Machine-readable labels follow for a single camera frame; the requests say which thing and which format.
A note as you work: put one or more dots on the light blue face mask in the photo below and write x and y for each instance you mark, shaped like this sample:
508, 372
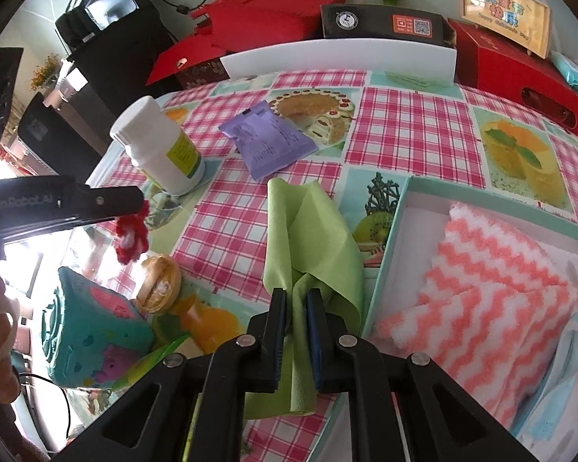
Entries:
540, 413

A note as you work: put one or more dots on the white tray teal rim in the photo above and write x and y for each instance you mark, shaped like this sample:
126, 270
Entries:
398, 222

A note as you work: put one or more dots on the round gold tin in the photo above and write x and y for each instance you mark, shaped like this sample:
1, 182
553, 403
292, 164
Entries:
160, 285

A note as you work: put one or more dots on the pink white zigzag towel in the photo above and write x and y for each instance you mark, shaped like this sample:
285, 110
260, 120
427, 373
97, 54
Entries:
490, 311

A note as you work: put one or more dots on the blue wet wipes pack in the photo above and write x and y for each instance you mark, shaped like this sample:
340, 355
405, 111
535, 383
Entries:
566, 67

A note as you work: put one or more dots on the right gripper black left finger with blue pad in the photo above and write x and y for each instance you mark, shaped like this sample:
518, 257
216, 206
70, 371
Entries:
252, 363

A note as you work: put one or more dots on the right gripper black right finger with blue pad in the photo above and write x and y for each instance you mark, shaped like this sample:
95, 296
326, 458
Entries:
345, 363

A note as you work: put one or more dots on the teal plush cube toy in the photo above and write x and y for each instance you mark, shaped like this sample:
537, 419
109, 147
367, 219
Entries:
90, 335

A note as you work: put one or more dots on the purple wipes packet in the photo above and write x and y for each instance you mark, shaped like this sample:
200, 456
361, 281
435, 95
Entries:
266, 141

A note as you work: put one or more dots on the pink checkered cartoon tablecloth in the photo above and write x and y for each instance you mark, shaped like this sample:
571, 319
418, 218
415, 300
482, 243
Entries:
434, 141

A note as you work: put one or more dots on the large red gift box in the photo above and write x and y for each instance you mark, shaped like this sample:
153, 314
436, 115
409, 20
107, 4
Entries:
231, 26

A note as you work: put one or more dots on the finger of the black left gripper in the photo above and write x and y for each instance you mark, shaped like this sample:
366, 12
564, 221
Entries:
101, 204

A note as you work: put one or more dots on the yellow gift box leather handle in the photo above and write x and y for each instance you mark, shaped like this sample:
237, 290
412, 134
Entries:
525, 22

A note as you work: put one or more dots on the green tissue packet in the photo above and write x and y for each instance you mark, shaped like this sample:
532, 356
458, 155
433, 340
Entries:
185, 345

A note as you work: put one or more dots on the red white knit toy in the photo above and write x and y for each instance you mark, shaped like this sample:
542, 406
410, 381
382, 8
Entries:
130, 238

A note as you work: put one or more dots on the white pill bottle green label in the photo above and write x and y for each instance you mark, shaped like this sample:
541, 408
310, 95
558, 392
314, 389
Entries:
159, 147

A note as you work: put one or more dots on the light green cloth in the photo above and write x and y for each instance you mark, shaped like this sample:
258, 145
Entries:
309, 246

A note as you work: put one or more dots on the red box with handle slot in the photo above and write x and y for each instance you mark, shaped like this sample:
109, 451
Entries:
494, 64

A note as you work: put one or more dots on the black cabinet with monitor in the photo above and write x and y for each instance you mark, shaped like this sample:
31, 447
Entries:
115, 44

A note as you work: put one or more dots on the black carton with QR label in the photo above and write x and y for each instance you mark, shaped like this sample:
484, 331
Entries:
389, 22

